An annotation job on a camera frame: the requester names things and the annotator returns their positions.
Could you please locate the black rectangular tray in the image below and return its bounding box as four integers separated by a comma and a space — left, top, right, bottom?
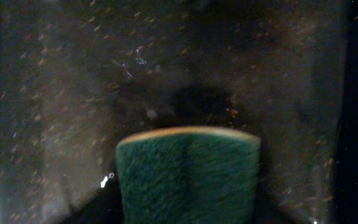
0, 0, 358, 223

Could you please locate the green yellow sponge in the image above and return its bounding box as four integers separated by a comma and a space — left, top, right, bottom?
115, 126, 260, 224

